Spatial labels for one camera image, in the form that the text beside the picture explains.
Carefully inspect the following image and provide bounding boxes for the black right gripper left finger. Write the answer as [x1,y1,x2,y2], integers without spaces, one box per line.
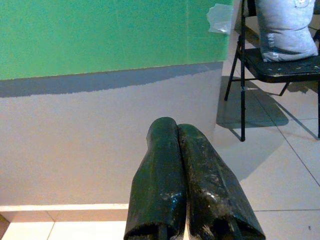
[123,116,188,240]

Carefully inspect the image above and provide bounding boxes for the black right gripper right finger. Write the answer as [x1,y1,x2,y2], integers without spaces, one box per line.
[176,123,266,240]

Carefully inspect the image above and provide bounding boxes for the black folding chair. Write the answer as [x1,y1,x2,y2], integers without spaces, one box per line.
[224,0,320,142]

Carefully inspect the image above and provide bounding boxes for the clear tape piece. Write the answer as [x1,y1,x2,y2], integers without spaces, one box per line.
[206,3,235,35]

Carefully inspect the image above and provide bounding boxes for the grey cushion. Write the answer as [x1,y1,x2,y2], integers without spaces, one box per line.
[254,0,320,63]

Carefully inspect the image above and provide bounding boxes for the green wall board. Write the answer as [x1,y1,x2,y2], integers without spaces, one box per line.
[0,0,235,81]

